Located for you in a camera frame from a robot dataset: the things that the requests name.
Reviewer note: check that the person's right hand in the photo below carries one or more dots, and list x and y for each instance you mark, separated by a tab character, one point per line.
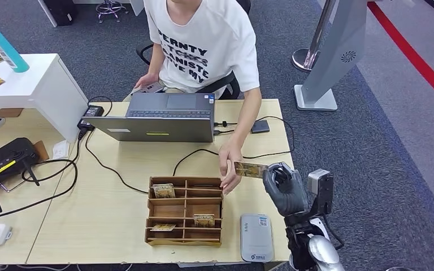
146	80

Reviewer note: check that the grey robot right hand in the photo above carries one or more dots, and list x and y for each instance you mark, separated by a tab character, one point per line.
286	190

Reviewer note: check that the person's left hand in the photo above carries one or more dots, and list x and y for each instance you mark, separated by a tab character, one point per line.
230	157

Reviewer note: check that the smartphone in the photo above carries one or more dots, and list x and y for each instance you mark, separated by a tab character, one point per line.
151	88

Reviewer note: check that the patterned ID card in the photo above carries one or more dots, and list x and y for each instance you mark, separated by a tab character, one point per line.
250	170

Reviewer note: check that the hotel room key card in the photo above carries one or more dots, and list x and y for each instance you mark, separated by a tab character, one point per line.
162	227
204	220
164	191

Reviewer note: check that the person's right forearm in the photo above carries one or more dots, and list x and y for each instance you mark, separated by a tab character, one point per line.
156	60

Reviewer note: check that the person's left forearm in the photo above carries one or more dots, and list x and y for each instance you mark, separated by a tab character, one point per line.
245	119

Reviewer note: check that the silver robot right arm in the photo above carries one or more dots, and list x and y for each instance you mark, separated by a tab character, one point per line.
321	254

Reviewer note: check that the white card reader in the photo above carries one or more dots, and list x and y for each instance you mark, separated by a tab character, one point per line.
256	239

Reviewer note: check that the person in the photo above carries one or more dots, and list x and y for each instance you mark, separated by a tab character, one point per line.
202	37

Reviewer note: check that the wooden card organizer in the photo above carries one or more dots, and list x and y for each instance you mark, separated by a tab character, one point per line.
168	211

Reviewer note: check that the small black hub box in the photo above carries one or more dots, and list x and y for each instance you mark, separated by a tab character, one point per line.
260	127

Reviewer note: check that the grey laptop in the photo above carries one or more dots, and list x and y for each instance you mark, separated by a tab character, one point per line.
157	129

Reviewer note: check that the black power adapter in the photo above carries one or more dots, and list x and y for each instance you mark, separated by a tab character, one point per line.
93	111

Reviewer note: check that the white furniture panel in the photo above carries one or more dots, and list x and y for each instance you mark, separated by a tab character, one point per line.
48	13
136	6

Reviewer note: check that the black power plug block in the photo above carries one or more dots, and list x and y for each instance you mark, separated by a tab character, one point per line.
85	125

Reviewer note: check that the chrome stool base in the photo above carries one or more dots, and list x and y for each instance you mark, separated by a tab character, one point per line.
110	7

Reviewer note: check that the black cabinet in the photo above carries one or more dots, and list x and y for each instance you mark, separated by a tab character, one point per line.
59	13

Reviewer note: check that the white paper note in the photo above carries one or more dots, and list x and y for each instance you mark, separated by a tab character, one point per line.
61	150

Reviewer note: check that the white shelf unit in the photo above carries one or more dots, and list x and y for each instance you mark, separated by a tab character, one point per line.
33	86

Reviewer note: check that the brown cardboard piece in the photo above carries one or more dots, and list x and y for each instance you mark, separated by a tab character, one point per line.
41	151

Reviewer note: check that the grey kiosk stand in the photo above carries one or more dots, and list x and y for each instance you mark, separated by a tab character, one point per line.
336	56

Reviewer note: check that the teal bottle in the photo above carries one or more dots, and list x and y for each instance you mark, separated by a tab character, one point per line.
3	45

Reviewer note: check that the black router with antennas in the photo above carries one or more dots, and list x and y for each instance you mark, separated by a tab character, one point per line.
3	161

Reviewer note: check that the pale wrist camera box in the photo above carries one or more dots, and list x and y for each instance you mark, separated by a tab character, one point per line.
320	183

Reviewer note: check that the chrome stanchion post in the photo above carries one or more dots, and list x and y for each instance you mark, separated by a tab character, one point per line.
307	60

